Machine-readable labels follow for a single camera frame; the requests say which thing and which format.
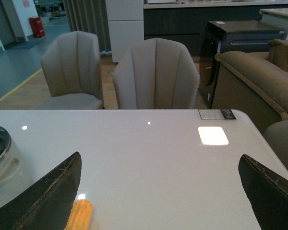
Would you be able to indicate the beige chair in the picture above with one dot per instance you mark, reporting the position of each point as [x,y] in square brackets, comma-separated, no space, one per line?
[156,74]
[72,69]
[276,136]

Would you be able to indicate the dark kitchen counter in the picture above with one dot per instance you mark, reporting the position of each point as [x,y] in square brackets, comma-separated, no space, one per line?
[185,21]

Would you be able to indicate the white electric cooking pot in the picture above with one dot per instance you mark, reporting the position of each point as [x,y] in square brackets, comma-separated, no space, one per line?
[15,175]

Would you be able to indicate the beige chair left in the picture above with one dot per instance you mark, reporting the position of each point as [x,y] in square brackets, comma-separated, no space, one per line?
[72,69]

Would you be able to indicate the table label sticker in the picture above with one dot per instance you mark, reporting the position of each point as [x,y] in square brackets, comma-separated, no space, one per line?
[216,114]

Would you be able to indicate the beige chair middle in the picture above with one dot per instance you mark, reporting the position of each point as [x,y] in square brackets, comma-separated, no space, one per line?
[156,74]

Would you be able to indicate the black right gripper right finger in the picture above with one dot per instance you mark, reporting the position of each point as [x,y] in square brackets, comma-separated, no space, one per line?
[267,193]

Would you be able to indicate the white cabinet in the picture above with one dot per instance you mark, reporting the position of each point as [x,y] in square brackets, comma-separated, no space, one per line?
[125,24]

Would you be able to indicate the yellow corn cob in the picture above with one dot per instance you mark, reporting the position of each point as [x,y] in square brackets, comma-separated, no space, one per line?
[80,215]

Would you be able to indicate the beige chair at right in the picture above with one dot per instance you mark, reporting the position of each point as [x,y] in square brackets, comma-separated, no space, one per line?
[276,136]

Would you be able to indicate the grey-green curtain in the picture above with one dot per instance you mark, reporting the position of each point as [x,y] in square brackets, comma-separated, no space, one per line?
[89,16]

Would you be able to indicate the brown fabric sofa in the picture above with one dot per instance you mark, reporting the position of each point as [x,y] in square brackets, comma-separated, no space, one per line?
[255,83]

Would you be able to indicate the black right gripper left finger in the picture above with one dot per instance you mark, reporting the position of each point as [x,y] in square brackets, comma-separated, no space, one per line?
[45,205]

